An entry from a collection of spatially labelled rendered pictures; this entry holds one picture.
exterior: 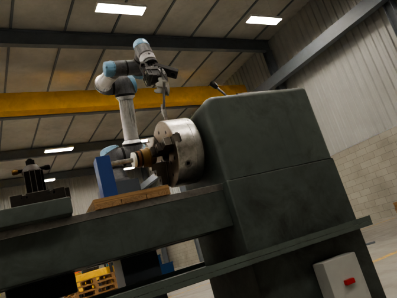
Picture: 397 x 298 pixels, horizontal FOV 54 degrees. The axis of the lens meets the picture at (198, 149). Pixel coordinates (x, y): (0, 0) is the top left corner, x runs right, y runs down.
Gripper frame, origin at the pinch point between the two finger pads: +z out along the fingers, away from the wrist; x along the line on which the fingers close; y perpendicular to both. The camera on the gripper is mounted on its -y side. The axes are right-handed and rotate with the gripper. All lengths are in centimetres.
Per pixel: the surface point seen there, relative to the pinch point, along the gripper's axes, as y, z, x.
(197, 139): -7.7, 20.9, -9.3
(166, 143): 6.0, 19.4, -11.2
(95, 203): 41, 39, -14
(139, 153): 15.5, 15.1, -20.5
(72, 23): -148, -866, -560
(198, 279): 15, 77, -14
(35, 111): -22, -780, -808
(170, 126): 1.8, 11.7, -9.0
